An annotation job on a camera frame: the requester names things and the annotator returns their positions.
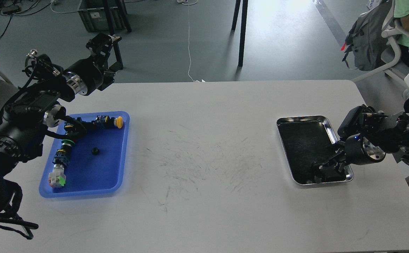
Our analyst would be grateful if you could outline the black table leg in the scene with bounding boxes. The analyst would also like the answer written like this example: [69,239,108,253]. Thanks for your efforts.
[102,0,132,70]
[231,0,248,69]

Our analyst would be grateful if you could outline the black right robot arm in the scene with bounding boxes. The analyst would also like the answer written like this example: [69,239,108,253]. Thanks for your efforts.
[309,105,409,183]

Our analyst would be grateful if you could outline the green push button switch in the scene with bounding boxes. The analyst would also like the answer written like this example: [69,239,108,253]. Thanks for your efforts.
[60,139,76,153]

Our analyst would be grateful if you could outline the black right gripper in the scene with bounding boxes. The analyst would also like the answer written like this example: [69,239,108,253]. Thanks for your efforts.
[313,136,386,183]

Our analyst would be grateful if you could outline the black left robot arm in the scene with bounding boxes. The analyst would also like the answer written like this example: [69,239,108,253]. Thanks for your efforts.
[0,33,124,240]

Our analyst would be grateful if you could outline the silver metal tray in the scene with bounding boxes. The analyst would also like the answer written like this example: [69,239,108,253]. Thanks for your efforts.
[276,115,354,186]

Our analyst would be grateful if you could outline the white office chair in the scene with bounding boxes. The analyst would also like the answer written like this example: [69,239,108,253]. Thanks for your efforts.
[352,0,409,82]

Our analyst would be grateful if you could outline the grey backpack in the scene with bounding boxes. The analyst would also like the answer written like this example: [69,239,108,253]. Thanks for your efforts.
[342,0,392,71]

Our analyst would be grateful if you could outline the blue plastic tray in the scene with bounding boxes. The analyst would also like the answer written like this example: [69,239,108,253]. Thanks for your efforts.
[39,111,130,197]

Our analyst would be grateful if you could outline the black floor cables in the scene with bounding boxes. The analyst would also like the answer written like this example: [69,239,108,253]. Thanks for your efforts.
[0,0,75,81]

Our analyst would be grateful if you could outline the white green switch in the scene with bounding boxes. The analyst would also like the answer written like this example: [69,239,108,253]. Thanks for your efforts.
[48,164,66,188]

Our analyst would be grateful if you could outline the small black gear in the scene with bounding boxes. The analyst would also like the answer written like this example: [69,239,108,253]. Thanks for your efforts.
[91,147,100,155]

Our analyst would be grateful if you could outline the yellow push button switch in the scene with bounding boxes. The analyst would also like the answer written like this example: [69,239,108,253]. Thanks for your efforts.
[94,115,124,129]

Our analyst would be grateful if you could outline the blue black switch block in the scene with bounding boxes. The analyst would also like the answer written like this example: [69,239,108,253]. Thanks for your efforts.
[52,149,71,168]

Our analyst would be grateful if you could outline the black table leg left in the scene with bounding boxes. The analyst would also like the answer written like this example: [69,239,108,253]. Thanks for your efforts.
[102,0,132,70]

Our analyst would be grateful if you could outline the white floor cable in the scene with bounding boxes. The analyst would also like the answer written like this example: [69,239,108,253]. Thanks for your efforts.
[176,0,206,83]

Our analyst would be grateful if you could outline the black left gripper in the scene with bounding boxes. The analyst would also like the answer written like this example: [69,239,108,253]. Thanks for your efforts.
[63,33,123,96]

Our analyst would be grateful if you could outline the black table leg right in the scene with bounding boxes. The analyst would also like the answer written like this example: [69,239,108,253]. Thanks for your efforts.
[231,0,248,69]

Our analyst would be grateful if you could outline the grey plastic crate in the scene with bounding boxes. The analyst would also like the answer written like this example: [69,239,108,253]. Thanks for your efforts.
[78,0,125,32]

